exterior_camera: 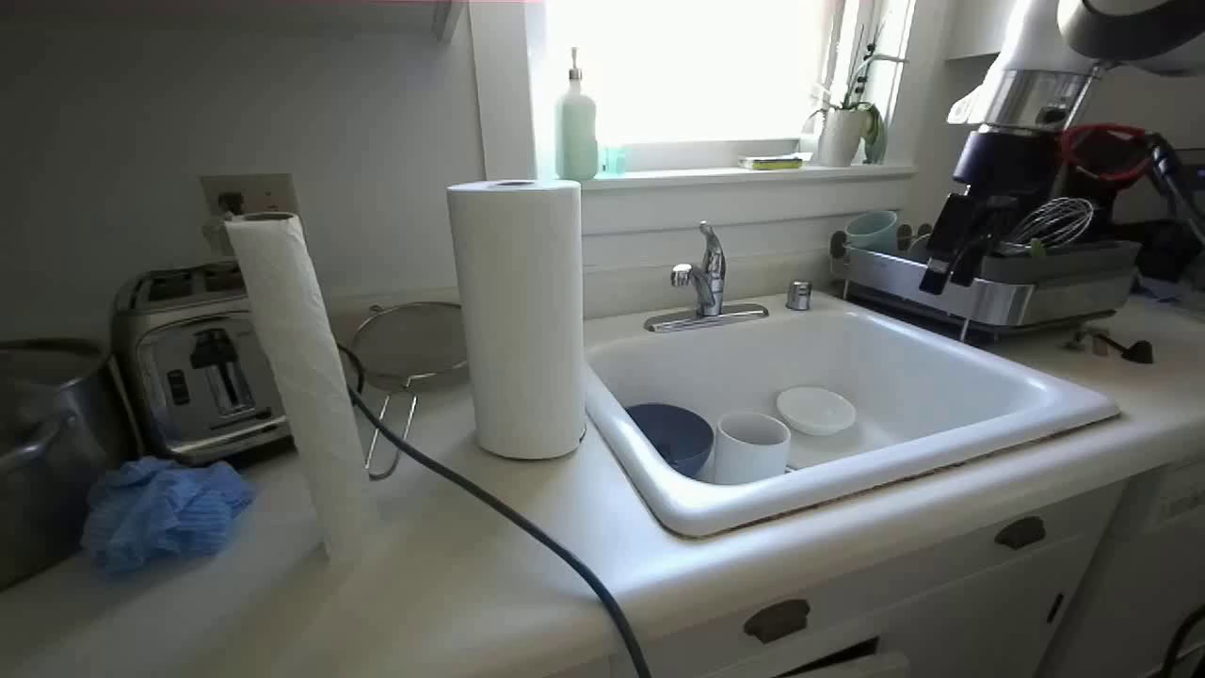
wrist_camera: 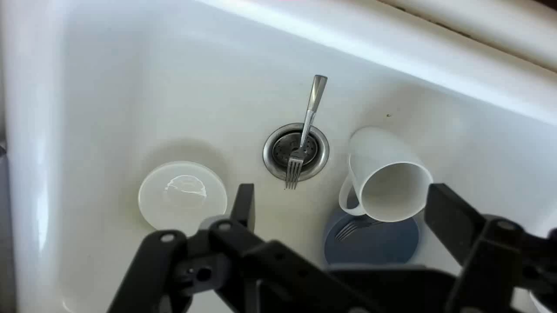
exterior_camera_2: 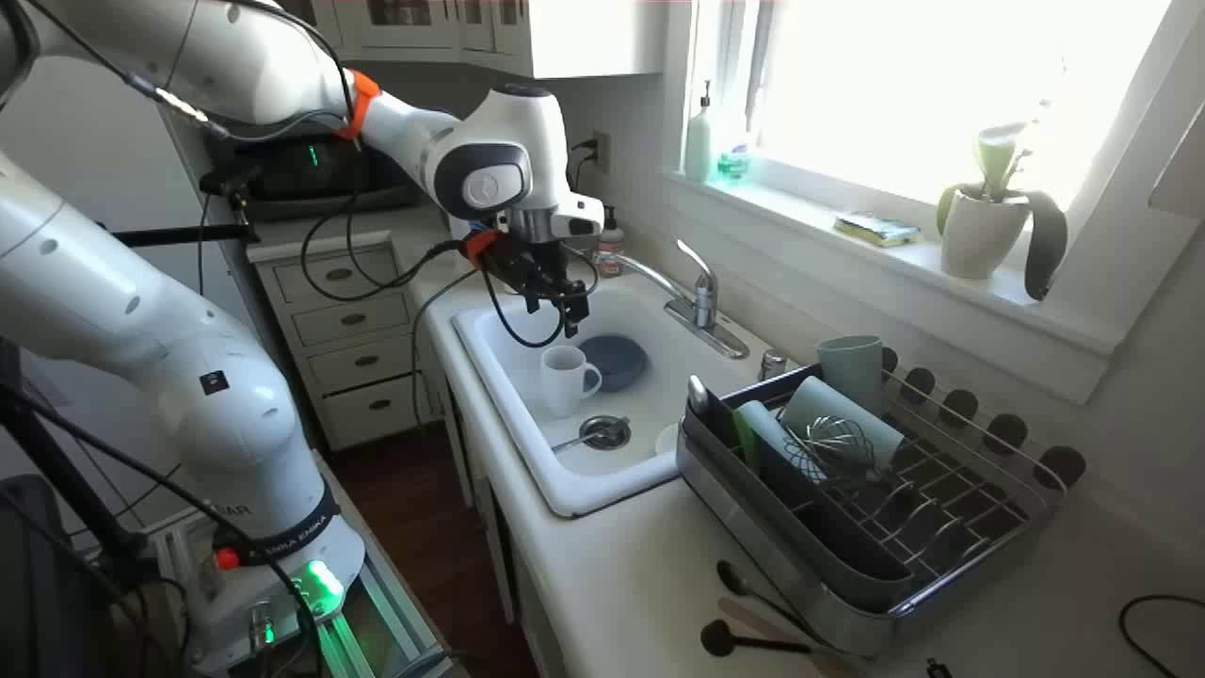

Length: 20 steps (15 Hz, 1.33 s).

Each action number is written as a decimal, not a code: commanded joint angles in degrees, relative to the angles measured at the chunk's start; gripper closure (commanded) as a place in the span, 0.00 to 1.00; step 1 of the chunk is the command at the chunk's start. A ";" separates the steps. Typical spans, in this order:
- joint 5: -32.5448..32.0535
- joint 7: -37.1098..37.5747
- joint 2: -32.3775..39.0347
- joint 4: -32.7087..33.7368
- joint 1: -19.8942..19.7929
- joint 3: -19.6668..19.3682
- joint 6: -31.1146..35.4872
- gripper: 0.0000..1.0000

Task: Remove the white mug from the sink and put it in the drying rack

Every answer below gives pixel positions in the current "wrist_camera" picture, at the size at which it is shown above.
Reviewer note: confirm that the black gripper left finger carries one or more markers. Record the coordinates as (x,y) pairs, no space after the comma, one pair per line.
(250,262)

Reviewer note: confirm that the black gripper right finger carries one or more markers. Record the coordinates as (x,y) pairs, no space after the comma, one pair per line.
(499,262)

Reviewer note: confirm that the white mug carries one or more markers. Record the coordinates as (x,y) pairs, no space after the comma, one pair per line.
(377,154)

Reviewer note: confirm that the steel sink drain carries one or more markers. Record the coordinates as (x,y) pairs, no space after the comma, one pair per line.
(276,154)

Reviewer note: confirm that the white ceramic sink basin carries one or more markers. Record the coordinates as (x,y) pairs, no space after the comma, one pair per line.
(116,88)

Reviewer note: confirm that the white round dish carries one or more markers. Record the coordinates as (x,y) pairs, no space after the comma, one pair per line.
(175,210)

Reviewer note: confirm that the blue round dish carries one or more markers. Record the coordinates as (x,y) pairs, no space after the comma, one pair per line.
(367,243)

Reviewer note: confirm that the silver fork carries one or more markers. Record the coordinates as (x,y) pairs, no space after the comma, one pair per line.
(318,93)

